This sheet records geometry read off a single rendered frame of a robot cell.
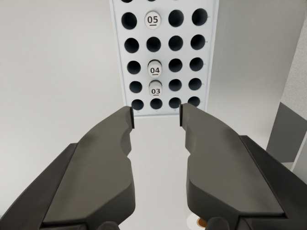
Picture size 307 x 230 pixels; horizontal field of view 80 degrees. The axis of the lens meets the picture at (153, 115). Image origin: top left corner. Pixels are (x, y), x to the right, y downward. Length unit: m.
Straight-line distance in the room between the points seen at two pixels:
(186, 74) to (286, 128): 0.70
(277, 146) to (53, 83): 0.70
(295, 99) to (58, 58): 1.28
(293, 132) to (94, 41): 0.74
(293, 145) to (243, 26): 0.60
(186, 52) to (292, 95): 1.18
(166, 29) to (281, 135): 0.70
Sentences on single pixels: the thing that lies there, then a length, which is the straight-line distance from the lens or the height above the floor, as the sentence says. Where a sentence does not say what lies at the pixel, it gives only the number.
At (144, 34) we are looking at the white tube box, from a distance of 0.17.
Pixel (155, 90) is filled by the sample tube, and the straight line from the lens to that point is 0.17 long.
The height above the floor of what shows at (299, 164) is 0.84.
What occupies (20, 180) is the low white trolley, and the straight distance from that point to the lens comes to 0.37.
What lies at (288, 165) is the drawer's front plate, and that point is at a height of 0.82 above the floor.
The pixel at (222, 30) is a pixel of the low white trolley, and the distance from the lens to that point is 0.22.
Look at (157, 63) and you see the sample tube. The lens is 0.16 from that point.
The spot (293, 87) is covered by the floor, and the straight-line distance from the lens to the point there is 1.31.
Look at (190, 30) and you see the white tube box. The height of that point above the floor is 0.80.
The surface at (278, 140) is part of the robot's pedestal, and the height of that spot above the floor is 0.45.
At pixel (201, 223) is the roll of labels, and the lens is 0.35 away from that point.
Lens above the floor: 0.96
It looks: 60 degrees down
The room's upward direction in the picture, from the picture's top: 178 degrees clockwise
